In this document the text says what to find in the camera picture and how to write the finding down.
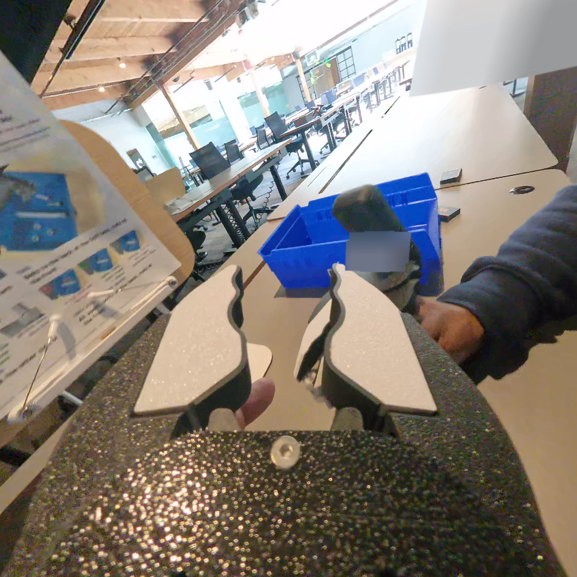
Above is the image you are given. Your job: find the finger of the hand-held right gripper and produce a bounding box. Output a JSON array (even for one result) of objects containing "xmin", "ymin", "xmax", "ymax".
[{"xmin": 293, "ymin": 305, "xmax": 335, "ymax": 384}]

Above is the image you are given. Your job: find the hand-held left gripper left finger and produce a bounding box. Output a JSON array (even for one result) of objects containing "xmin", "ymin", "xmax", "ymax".
[{"xmin": 134, "ymin": 264, "xmax": 252, "ymax": 416}]

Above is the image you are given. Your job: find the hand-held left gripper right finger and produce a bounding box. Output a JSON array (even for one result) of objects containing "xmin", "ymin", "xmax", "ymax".
[{"xmin": 321, "ymin": 263, "xmax": 438, "ymax": 417}]

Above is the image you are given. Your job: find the person's right hand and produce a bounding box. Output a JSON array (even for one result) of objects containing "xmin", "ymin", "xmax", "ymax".
[{"xmin": 417, "ymin": 298, "xmax": 486, "ymax": 363}]

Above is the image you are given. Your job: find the person's left hand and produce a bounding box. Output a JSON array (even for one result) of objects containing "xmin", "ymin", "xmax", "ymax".
[{"xmin": 234, "ymin": 378, "xmax": 276, "ymax": 430}]

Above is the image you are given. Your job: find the white sign stand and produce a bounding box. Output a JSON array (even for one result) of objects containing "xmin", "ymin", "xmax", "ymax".
[{"xmin": 0, "ymin": 252, "xmax": 274, "ymax": 422}]

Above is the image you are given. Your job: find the large blue plastic bin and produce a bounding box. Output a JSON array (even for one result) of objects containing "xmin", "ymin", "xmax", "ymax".
[{"xmin": 258, "ymin": 172, "xmax": 443, "ymax": 299}]

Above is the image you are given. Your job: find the white table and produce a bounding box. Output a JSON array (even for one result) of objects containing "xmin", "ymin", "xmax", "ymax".
[{"xmin": 268, "ymin": 83, "xmax": 560, "ymax": 221}]

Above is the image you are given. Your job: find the wooden office desk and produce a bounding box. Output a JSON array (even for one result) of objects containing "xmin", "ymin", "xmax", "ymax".
[{"xmin": 164, "ymin": 135, "xmax": 295, "ymax": 254}]

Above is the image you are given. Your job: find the brown cardboard panel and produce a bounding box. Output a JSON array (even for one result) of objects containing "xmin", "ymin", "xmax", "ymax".
[
  {"xmin": 59, "ymin": 119, "xmax": 195, "ymax": 289},
  {"xmin": 144, "ymin": 168, "xmax": 188, "ymax": 213}
]

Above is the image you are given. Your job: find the black mesh office chair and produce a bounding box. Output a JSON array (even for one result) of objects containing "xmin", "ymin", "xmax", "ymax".
[{"xmin": 188, "ymin": 142, "xmax": 265, "ymax": 227}]

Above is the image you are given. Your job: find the printed paper sheet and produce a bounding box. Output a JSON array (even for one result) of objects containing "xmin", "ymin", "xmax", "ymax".
[{"xmin": 0, "ymin": 50, "xmax": 182, "ymax": 420}]

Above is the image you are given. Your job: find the dark panel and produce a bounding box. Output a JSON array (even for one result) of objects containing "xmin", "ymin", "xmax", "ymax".
[{"xmin": 0, "ymin": 0, "xmax": 74, "ymax": 85}]

